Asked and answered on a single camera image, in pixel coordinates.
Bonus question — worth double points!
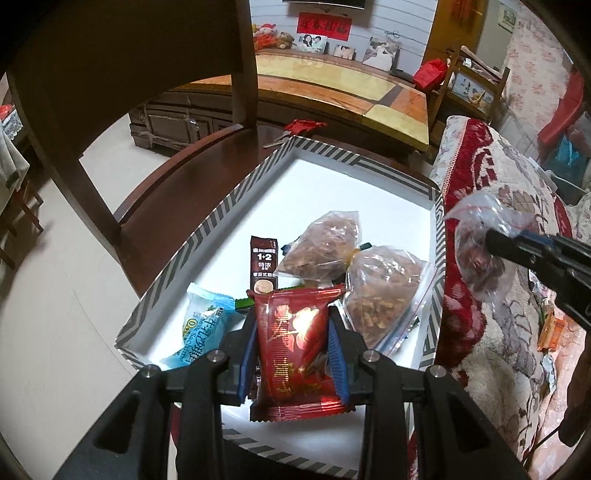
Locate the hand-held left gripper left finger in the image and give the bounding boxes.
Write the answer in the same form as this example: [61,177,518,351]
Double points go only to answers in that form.
[52,318,260,480]

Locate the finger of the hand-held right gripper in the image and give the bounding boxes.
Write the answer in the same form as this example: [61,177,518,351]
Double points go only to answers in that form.
[485,229,561,274]

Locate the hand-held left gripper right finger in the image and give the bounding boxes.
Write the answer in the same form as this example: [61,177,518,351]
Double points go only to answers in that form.
[326,318,532,480]

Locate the clear bag of red dates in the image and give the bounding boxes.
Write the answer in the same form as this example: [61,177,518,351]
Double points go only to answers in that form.
[444,190,539,303]

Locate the red snack packet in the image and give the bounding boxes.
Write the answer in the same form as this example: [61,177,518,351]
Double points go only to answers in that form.
[246,284,356,423]

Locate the light blue snack packet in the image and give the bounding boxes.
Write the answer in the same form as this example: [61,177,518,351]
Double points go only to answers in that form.
[159,283,245,370]

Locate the clear zip bag of nuts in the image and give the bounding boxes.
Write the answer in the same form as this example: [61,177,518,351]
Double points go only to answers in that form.
[342,244,437,356]

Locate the brown coffee stick sachet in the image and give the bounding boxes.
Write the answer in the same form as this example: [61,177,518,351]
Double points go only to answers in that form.
[249,235,278,296]

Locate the white tray with striped rim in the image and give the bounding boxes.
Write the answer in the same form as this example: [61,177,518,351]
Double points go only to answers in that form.
[115,135,446,468]

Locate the orange snack box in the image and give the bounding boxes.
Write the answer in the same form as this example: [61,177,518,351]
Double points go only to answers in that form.
[538,311,566,354]

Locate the teal bag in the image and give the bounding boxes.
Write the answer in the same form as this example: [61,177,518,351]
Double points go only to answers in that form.
[553,137,579,182]

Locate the floral sofa cover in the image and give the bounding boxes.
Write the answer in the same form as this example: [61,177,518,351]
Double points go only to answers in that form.
[429,115,587,476]

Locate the red plastic object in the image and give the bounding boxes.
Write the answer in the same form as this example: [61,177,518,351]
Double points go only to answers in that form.
[538,71,585,144]

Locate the wooden rack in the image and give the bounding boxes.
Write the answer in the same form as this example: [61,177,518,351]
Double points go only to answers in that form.
[434,46,511,125]

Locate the dark wooden chair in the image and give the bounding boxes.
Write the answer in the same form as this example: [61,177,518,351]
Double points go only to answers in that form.
[4,0,444,301]

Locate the red gift bag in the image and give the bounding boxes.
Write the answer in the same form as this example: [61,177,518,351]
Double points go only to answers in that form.
[413,58,451,90]

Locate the wooden door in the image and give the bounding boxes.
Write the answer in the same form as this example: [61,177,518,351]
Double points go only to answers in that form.
[425,0,490,65]

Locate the large framed photo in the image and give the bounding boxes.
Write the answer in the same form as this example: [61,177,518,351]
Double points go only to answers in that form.
[362,37,400,70]

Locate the marble top wooden cabinet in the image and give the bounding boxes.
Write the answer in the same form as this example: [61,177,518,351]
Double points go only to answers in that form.
[128,50,430,160]

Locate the wooden stool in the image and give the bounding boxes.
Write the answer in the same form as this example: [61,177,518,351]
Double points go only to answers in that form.
[0,180,44,269]

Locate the red plush toy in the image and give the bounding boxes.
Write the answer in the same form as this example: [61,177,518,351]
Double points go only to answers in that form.
[253,23,277,51]

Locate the white lace tablecloth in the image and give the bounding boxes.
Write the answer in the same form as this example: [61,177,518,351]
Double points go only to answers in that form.
[0,105,31,190]

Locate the red handled scissors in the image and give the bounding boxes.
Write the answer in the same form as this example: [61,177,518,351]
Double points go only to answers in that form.
[263,119,328,149]

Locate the red wall banner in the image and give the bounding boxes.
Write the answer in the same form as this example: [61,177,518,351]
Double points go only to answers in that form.
[298,13,352,42]

